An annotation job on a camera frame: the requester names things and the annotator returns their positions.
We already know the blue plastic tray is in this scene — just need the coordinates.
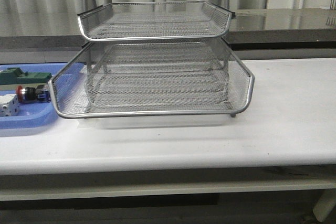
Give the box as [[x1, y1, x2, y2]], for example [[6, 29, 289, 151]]
[[1, 63, 65, 131]]

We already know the green terminal block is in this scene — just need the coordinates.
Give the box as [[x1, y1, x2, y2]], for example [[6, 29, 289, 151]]
[[1, 67, 52, 85]]

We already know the white table leg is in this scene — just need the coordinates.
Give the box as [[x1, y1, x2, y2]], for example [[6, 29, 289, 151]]
[[312, 189, 336, 222]]

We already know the white grey metal block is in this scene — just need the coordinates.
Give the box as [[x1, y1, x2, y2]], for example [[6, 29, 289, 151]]
[[1, 94, 20, 117]]

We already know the dark back counter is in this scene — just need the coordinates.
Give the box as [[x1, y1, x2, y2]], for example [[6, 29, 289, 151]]
[[1, 8, 335, 50]]

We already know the silver mesh tray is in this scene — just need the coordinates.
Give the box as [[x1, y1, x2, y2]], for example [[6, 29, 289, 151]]
[[77, 1, 235, 42], [85, 70, 227, 110], [49, 38, 255, 119]]

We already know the grey metal rack frame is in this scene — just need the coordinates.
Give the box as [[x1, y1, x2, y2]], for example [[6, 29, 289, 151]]
[[86, 39, 244, 117]]

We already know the red emergency stop button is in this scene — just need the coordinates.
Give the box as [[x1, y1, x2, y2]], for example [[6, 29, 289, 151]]
[[16, 84, 51, 103]]

